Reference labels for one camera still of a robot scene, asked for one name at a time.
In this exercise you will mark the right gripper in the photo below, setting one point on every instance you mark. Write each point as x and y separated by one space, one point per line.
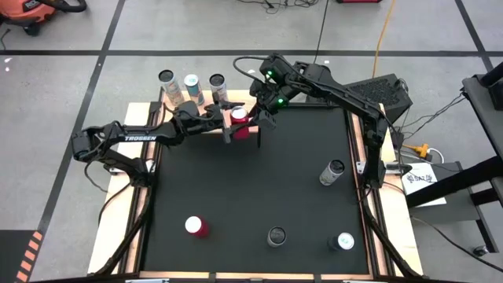
269 98

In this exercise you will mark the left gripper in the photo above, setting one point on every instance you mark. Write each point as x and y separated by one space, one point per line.
196 120

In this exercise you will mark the red Coca-Cola can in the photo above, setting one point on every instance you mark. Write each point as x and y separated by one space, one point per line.
196 226
239 116

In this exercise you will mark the white Celsius energy drink can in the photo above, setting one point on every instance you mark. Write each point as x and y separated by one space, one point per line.
173 92
219 88

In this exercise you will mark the blue silver Red Bull can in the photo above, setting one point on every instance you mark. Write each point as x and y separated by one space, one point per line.
194 92
342 241

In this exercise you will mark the Celsius Tropical Vibe can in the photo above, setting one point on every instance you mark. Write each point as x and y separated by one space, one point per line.
330 175

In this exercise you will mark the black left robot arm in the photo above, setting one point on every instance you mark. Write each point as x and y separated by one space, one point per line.
140 137

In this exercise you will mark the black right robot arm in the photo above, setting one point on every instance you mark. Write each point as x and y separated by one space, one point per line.
346 96

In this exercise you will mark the black perforated computer case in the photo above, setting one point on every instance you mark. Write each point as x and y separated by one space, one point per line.
377 90

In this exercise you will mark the Celsius Peach Vibe can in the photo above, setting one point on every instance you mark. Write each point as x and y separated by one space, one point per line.
276 236

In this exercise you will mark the black power brick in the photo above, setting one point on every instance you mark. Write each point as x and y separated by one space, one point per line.
397 138

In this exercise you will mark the red black box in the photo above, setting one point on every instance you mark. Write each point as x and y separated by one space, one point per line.
357 1

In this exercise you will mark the yellow power splitter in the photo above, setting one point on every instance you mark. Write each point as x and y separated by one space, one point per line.
421 149

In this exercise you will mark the white paper sheet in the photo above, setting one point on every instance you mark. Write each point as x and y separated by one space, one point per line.
424 190

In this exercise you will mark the black metal stand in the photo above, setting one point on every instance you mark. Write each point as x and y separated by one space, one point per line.
483 106

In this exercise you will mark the orange shop vacuum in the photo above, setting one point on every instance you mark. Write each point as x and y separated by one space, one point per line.
27 12

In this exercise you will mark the black mat orange stripes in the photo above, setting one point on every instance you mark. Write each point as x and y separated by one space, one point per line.
12 255

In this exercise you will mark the small black caster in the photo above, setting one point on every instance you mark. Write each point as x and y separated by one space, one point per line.
480 250

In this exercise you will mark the wooden shelf black metal frame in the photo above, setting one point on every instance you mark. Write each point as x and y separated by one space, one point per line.
236 96

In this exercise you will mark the black aluminium table frame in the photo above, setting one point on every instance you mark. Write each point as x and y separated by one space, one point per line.
140 255

